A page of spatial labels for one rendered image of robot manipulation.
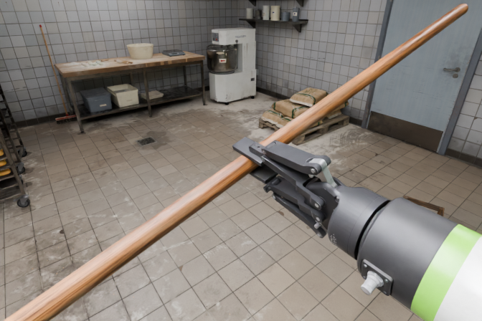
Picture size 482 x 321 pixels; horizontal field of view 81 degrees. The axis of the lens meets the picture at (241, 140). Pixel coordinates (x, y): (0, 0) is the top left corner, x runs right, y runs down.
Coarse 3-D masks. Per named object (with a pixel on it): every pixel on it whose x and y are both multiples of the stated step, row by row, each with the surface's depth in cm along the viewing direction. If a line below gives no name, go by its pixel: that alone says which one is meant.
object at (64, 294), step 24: (432, 24) 70; (408, 48) 64; (384, 72) 60; (336, 96) 53; (312, 120) 49; (264, 144) 45; (240, 168) 42; (192, 192) 40; (216, 192) 40; (168, 216) 37; (120, 240) 35; (144, 240) 36; (96, 264) 33; (120, 264) 34; (72, 288) 32; (24, 312) 30; (48, 312) 31
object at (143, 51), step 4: (128, 44) 470; (132, 44) 477; (136, 44) 483; (140, 44) 485; (144, 44) 486; (148, 44) 484; (152, 44) 478; (128, 48) 455; (132, 48) 451; (136, 48) 450; (140, 48) 451; (144, 48) 454; (148, 48) 459; (152, 48) 468; (132, 52) 456; (136, 52) 454; (140, 52) 454; (144, 52) 457; (148, 52) 462; (152, 52) 472; (132, 56) 461; (136, 56) 457; (140, 56) 458; (144, 56) 460; (148, 56) 466; (152, 56) 477
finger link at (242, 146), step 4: (240, 140) 46; (244, 140) 46; (248, 140) 46; (252, 140) 45; (236, 144) 45; (240, 144) 45; (244, 144) 45; (248, 144) 45; (236, 148) 45; (240, 148) 44; (244, 148) 44; (248, 148) 44; (240, 152) 44; (244, 152) 43; (248, 152) 43; (248, 156) 43; (252, 156) 42; (256, 156) 42; (252, 160) 42; (256, 160) 41; (260, 160) 41; (260, 164) 41; (264, 164) 41
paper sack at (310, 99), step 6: (318, 90) 409; (324, 90) 415; (294, 96) 395; (300, 96) 390; (306, 96) 386; (312, 96) 386; (318, 96) 394; (324, 96) 411; (300, 102) 389; (306, 102) 385; (312, 102) 381
